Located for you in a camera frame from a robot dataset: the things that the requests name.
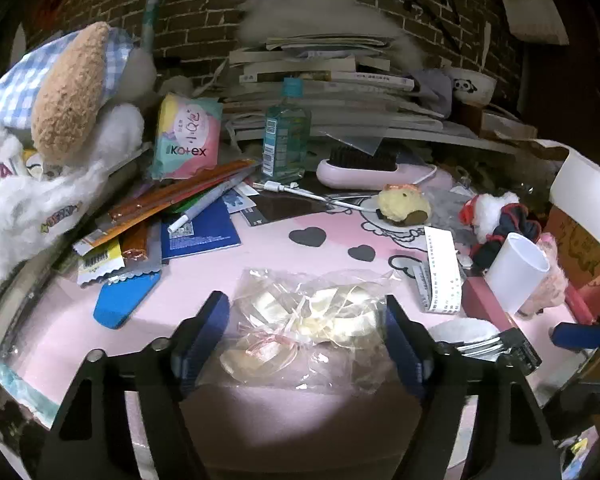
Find grey pen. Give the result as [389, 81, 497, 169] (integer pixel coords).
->
[167, 167, 256, 233]

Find small yellow plush toy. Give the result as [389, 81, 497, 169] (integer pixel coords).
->
[372, 183, 432, 225]

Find yellow barcode packet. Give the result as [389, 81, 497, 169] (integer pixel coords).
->
[72, 230, 126, 281]

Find blue notebook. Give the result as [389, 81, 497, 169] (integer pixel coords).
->
[160, 200, 242, 261]

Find stack of books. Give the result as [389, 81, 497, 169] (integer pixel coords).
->
[222, 35, 536, 153]

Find white round pad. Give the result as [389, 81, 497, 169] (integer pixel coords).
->
[426, 317, 501, 348]

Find white plush dog toy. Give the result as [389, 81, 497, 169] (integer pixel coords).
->
[0, 22, 158, 281]

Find purple cloth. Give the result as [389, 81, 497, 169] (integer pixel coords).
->
[412, 67, 456, 118]

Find orange snack stick packet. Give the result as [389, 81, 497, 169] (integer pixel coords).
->
[109, 159, 258, 221]

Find white printed paper strip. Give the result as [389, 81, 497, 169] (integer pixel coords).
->
[412, 225, 463, 313]

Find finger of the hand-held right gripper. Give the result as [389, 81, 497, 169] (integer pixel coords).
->
[551, 314, 600, 357]

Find grey wall pipe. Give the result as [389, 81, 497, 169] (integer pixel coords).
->
[140, 0, 168, 53]

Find panda print bowl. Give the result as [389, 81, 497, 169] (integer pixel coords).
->
[447, 67, 498, 106]

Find hanging wall paper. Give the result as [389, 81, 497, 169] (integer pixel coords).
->
[492, 0, 571, 47]

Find pink rectangular box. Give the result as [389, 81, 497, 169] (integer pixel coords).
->
[461, 276, 518, 333]

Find small blue printed card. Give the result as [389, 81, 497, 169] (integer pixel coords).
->
[222, 187, 258, 215]

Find pink printed table mat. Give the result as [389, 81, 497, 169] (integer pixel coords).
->
[0, 180, 596, 480]

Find silver foil packet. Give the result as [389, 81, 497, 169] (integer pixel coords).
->
[77, 260, 163, 288]

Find pink sanitary pad packet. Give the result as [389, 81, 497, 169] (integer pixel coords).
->
[151, 92, 224, 181]

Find clear plastic bag with ribbons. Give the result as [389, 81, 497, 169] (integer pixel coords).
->
[220, 267, 396, 391]

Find blue flat pouch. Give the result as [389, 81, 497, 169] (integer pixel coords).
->
[93, 272, 162, 330]

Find pink hair brush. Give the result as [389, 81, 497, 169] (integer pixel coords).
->
[316, 146, 438, 191]

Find teal mouthwash bottle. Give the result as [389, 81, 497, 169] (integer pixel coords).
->
[261, 77, 312, 184]

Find white cardboard box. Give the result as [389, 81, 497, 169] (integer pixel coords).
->
[545, 145, 600, 321]

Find white charging cable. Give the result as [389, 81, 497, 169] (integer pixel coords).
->
[252, 180, 381, 213]

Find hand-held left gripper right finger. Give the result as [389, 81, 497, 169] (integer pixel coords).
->
[384, 294, 563, 480]

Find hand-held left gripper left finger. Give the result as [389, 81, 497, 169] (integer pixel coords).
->
[35, 290, 231, 480]

